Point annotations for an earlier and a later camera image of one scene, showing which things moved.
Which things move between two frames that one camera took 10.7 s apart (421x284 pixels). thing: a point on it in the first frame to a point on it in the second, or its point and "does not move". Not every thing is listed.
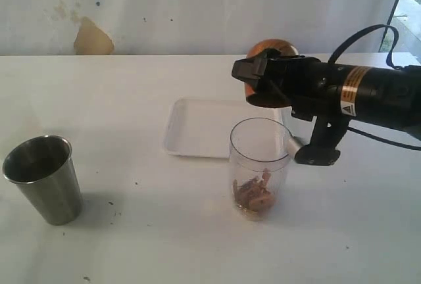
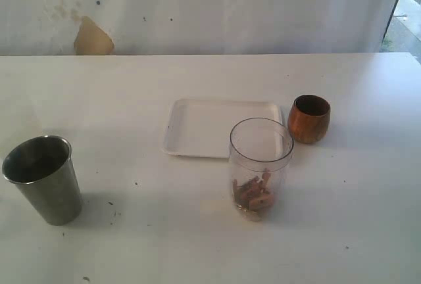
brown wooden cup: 266,99 to 308,118
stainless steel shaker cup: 42,165 does not move
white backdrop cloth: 190,11 does not move
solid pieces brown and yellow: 252,195 does not move
